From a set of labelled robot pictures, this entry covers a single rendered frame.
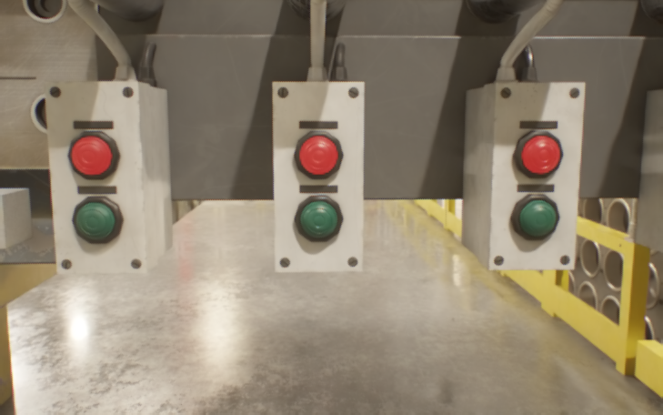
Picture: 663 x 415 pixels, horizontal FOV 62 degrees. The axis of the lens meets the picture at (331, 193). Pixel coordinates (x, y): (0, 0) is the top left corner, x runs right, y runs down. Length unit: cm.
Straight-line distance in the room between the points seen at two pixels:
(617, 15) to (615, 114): 10
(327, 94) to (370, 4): 16
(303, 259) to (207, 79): 19
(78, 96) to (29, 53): 16
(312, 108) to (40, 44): 29
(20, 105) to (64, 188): 17
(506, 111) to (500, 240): 10
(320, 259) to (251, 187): 12
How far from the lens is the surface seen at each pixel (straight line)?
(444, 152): 54
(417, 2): 57
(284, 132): 43
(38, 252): 67
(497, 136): 45
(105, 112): 46
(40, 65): 62
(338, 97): 43
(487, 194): 47
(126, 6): 52
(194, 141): 53
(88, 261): 48
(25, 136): 62
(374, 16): 56
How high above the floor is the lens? 74
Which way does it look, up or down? 8 degrees down
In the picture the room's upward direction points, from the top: straight up
